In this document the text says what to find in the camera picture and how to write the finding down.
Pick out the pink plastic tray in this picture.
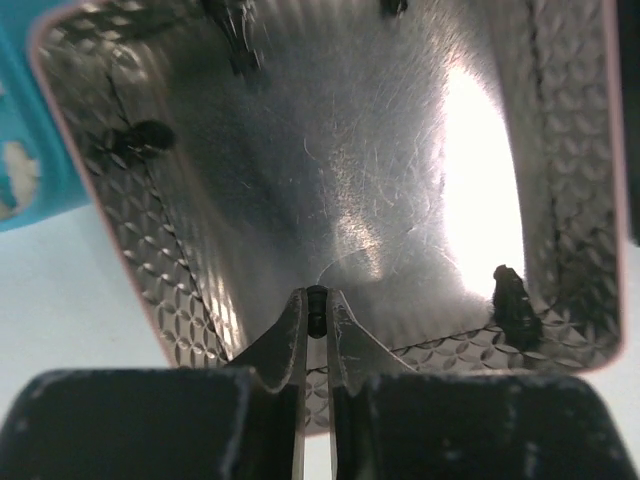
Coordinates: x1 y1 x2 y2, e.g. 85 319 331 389
27 0 629 441

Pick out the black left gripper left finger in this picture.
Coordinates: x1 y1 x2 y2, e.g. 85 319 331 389
1 289 306 479

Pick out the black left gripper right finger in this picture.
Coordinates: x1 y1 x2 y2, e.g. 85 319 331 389
327 290 639 479

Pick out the black chess piece eleventh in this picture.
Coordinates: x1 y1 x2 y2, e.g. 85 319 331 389
492 265 543 351

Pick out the blue plastic tray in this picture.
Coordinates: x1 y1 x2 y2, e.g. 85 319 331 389
1 1 88 232

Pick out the black chess pieces cluster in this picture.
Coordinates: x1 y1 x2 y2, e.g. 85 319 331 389
99 0 411 169

